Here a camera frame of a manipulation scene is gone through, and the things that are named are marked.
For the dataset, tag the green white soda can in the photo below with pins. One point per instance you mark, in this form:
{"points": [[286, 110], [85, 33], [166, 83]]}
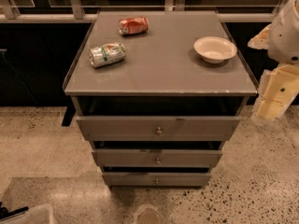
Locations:
{"points": [[107, 54]]}

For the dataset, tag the white paper bowl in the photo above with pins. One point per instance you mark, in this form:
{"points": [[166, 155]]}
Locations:
{"points": [[214, 49]]}

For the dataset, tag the metal railing frame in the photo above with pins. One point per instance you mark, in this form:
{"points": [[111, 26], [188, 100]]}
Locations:
{"points": [[85, 10]]}

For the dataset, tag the cream gripper fingers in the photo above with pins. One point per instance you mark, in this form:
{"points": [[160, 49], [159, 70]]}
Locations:
{"points": [[264, 110]]}

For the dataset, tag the grey drawer cabinet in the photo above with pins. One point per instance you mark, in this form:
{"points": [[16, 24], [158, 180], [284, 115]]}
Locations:
{"points": [[161, 75]]}

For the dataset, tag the clear plastic bin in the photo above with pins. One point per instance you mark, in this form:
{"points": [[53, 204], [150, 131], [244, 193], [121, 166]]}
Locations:
{"points": [[41, 214]]}

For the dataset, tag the grey top drawer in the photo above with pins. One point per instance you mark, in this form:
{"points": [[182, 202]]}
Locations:
{"points": [[157, 128]]}

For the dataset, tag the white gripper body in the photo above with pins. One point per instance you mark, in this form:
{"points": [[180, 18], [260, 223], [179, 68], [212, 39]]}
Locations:
{"points": [[285, 36]]}

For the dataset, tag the grey drawer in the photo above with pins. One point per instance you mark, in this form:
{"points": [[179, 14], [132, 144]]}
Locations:
{"points": [[156, 158], [157, 179], [157, 128]]}

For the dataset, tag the orange crushed soda can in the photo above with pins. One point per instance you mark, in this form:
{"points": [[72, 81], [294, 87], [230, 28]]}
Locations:
{"points": [[133, 26]]}

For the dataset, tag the grey middle drawer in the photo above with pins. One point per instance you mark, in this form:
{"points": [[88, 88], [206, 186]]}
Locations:
{"points": [[156, 158]]}

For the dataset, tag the grey bottom drawer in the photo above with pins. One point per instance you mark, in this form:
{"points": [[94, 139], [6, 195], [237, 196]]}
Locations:
{"points": [[157, 179]]}

